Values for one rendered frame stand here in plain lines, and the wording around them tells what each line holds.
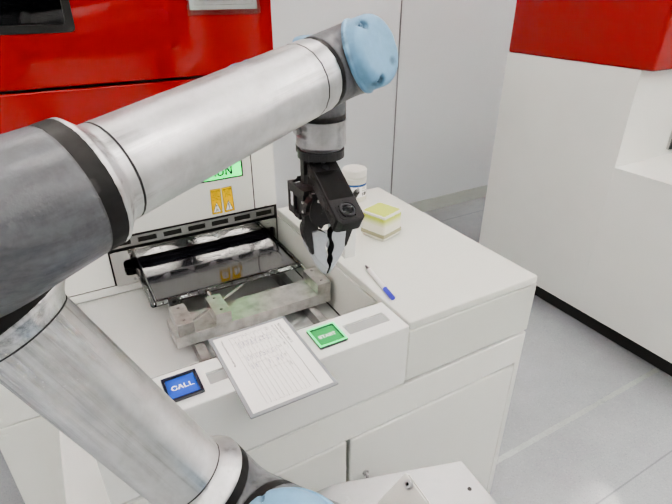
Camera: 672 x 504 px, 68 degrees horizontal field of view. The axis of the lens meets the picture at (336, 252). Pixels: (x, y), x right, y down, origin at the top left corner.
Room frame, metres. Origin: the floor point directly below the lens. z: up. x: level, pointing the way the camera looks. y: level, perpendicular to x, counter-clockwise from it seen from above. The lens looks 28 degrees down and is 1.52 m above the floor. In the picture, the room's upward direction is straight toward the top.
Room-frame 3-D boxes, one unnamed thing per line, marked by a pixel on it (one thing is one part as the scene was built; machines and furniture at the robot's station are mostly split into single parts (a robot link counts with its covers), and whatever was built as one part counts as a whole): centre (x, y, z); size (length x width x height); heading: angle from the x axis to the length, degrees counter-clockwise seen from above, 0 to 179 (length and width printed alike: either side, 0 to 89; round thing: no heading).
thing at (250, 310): (0.94, 0.19, 0.87); 0.36 x 0.08 x 0.03; 120
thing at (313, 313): (1.03, 0.09, 0.84); 0.50 x 0.02 x 0.03; 30
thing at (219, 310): (0.91, 0.26, 0.89); 0.08 x 0.03 x 0.03; 30
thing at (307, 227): (0.71, 0.03, 1.19); 0.05 x 0.02 x 0.09; 120
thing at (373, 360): (0.66, 0.13, 0.89); 0.55 x 0.09 x 0.14; 120
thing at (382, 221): (1.13, -0.11, 1.00); 0.07 x 0.07 x 0.07; 48
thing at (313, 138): (0.73, 0.03, 1.33); 0.08 x 0.08 x 0.05
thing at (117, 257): (1.18, 0.36, 0.89); 0.44 x 0.02 x 0.10; 120
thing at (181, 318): (0.87, 0.33, 0.89); 0.08 x 0.03 x 0.03; 30
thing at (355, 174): (1.37, -0.05, 1.01); 0.07 x 0.07 x 0.10
